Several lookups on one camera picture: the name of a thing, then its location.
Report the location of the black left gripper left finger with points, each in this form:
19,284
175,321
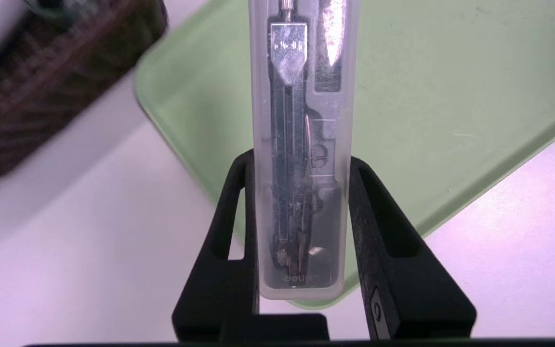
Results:
219,289

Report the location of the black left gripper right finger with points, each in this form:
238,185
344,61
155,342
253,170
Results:
403,289

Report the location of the clear plastic compass case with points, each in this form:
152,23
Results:
301,168

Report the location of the dark brown wicker basket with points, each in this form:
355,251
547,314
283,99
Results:
41,86

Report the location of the light green plastic tray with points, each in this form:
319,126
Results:
451,96

